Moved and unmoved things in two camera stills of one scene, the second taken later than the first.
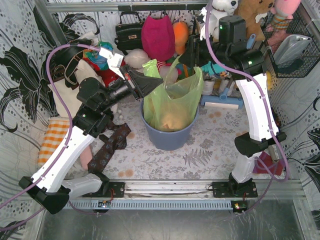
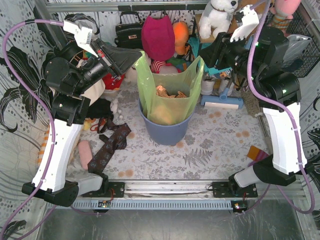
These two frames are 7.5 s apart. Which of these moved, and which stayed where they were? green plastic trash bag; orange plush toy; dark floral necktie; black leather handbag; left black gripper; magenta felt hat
Moved: green plastic trash bag; left black gripper
Stayed: black leather handbag; magenta felt hat; dark floral necktie; orange plush toy
